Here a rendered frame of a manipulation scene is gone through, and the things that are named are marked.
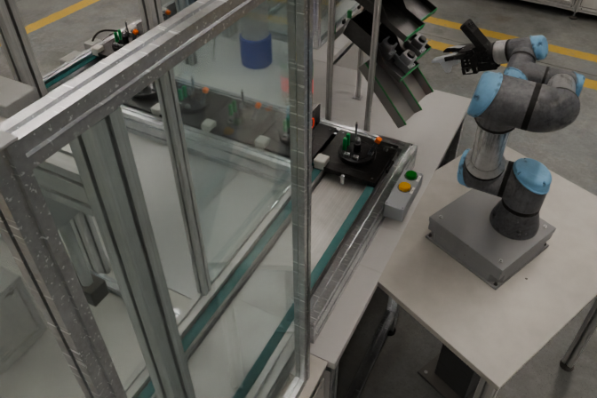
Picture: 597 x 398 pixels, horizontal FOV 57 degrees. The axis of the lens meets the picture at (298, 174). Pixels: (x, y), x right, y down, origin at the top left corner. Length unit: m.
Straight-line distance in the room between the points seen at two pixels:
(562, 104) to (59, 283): 1.15
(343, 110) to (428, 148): 0.43
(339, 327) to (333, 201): 0.48
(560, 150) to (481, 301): 2.33
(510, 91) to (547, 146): 2.63
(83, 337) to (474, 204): 1.53
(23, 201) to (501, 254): 1.52
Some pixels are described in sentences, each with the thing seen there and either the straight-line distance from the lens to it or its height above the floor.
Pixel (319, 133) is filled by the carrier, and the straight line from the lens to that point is 2.15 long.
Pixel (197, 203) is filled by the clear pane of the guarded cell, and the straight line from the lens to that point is 0.72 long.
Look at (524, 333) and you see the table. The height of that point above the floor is 0.86.
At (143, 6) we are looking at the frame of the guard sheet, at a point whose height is 1.81.
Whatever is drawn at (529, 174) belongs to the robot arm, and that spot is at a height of 1.18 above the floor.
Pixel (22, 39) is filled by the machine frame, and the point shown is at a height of 1.67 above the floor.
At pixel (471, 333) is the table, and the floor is 0.86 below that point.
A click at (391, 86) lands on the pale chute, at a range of 2.23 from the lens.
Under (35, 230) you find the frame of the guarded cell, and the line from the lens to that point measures 0.51.
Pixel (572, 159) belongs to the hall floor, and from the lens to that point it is 3.96.
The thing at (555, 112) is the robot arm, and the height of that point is 1.52.
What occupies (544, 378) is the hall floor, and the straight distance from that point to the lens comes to 2.77.
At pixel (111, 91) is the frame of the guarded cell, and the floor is 1.97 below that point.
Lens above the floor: 2.24
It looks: 40 degrees down
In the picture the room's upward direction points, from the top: 1 degrees counter-clockwise
